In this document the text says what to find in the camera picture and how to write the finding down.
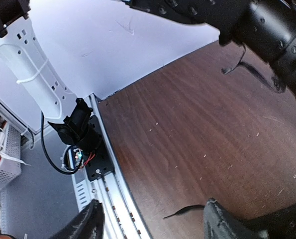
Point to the front aluminium rail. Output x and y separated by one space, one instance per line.
122 218

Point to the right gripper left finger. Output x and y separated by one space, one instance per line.
88 224

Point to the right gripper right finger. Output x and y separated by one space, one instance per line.
220 224

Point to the white plastic basket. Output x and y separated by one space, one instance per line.
10 169

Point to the black sneaker shoe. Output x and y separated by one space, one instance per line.
280 224

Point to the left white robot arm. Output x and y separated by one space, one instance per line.
64 111

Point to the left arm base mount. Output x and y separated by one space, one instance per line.
101 164

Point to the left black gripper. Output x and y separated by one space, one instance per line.
267 27

